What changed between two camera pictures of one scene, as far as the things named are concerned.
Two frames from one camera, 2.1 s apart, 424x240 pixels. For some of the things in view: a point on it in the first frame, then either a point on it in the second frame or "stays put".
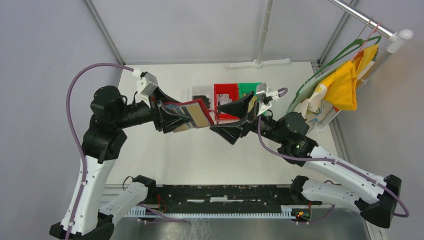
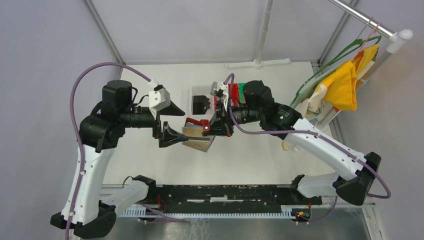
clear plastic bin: (208, 91) stays put
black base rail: (225, 196) stays put
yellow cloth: (341, 87) stays put
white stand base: (258, 63) stays put
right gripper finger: (231, 132) to (217, 127)
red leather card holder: (195, 110) to (193, 129)
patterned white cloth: (316, 106) stays put
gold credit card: (197, 114) to (195, 140)
